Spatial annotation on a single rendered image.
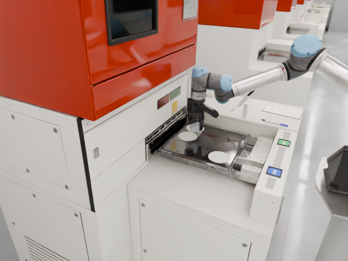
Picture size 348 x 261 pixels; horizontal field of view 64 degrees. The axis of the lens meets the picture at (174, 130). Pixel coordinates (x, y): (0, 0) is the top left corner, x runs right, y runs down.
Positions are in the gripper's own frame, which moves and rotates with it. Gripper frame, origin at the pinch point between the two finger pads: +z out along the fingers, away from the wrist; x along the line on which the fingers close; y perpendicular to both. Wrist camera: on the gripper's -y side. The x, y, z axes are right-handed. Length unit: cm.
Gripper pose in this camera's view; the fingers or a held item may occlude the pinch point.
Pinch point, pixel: (199, 133)
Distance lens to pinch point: 148.5
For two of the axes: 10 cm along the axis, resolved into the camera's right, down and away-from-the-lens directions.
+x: 1.2, 4.7, -8.8
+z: -0.2, 8.8, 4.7
